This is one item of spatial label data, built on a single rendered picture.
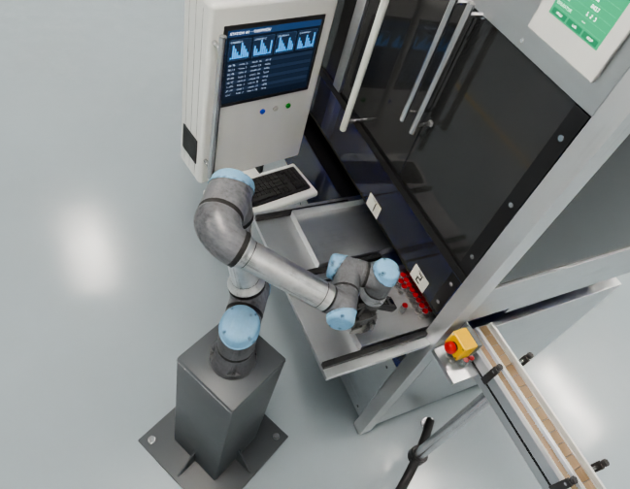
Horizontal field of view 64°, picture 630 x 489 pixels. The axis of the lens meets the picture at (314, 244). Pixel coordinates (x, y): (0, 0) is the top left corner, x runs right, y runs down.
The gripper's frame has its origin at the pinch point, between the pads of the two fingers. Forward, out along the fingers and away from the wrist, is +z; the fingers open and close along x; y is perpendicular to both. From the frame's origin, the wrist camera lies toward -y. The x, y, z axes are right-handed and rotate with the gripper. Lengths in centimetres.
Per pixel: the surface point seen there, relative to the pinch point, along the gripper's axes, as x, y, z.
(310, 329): -6.3, 14.1, 3.7
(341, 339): 0.1, 5.4, 3.6
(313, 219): -50, -6, 3
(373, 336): 2.5, -5.6, 3.4
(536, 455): 55, -35, 1
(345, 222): -46.0, -18.6, 3.4
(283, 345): -41, -7, 92
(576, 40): -6, -23, -98
